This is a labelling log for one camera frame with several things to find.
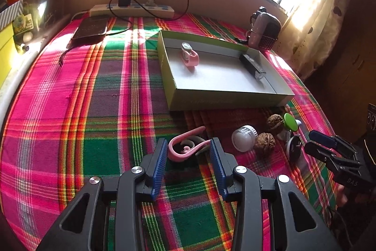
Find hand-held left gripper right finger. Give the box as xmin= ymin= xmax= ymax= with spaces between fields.
xmin=209 ymin=138 xmax=343 ymax=251

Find white round jar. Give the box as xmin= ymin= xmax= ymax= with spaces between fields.
xmin=231 ymin=125 xmax=258 ymax=153

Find white power strip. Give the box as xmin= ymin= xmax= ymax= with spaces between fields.
xmin=90 ymin=2 xmax=174 ymax=19

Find green white cardboard box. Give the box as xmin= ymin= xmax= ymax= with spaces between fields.
xmin=157 ymin=30 xmax=295 ymax=111

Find dark phone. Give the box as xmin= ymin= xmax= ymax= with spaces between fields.
xmin=70 ymin=17 xmax=109 ymax=41

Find black phone cable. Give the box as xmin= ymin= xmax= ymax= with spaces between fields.
xmin=58 ymin=39 xmax=74 ymax=68

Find cream dotted curtain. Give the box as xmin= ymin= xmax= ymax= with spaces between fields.
xmin=283 ymin=0 xmax=353 ymax=78

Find pink white clip gadget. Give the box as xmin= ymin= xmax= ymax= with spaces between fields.
xmin=179 ymin=42 xmax=199 ymax=67

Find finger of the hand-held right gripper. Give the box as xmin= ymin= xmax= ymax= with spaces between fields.
xmin=304 ymin=142 xmax=362 ymax=173
xmin=308 ymin=130 xmax=357 ymax=158

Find black box with white print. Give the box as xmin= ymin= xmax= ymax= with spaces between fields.
xmin=367 ymin=103 xmax=376 ymax=131

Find yellow box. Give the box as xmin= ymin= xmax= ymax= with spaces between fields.
xmin=0 ymin=22 xmax=15 ymax=87

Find brown walnut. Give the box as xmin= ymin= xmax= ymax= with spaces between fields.
xmin=254 ymin=133 xmax=276 ymax=157
xmin=266 ymin=114 xmax=285 ymax=135

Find black round disc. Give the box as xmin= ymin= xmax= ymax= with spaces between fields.
xmin=286 ymin=135 xmax=303 ymax=163

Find pink green plaid cloth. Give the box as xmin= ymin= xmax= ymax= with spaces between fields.
xmin=0 ymin=11 xmax=338 ymax=251

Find pink ear hook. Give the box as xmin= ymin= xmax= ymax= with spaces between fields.
xmin=167 ymin=127 xmax=212 ymax=160

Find green and white spool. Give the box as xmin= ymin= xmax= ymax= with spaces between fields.
xmin=276 ymin=113 xmax=302 ymax=141

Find black remote-like device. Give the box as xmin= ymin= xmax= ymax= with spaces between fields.
xmin=239 ymin=53 xmax=267 ymax=79

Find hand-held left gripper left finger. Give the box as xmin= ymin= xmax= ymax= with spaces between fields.
xmin=38 ymin=138 xmax=169 ymax=251

